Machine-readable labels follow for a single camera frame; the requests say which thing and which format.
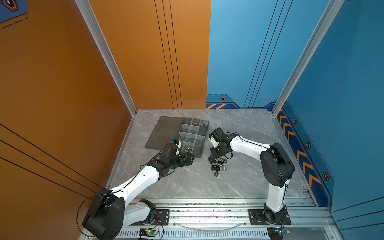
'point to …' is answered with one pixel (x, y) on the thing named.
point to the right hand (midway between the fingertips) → (213, 154)
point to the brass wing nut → (189, 148)
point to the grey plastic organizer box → (191, 134)
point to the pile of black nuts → (217, 163)
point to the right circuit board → (277, 233)
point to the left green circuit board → (148, 232)
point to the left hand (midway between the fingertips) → (189, 157)
